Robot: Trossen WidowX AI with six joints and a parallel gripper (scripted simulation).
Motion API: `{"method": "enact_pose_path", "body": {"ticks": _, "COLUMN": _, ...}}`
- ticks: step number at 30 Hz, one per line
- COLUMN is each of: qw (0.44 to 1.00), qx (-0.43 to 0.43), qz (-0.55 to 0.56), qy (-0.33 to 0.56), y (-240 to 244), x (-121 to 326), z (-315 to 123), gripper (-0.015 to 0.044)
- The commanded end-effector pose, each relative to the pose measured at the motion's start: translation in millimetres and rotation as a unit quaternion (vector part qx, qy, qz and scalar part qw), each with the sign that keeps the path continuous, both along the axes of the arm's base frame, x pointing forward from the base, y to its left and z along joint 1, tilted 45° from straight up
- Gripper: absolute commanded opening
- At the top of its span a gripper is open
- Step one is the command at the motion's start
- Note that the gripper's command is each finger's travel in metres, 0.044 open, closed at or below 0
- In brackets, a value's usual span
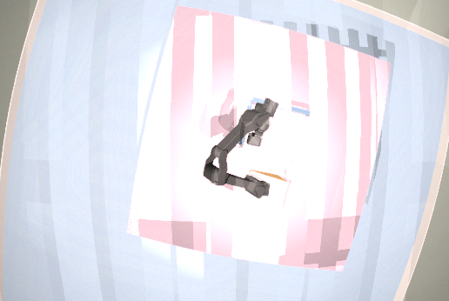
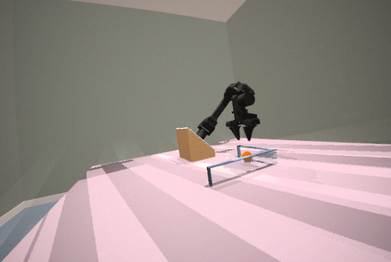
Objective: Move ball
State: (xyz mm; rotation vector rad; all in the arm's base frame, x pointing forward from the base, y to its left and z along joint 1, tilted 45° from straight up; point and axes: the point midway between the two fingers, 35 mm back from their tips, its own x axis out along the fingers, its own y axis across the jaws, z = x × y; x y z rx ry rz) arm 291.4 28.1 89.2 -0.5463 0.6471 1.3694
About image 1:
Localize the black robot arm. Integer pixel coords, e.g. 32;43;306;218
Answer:
203;98;279;199

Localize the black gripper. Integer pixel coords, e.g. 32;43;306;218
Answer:
246;102;263;147

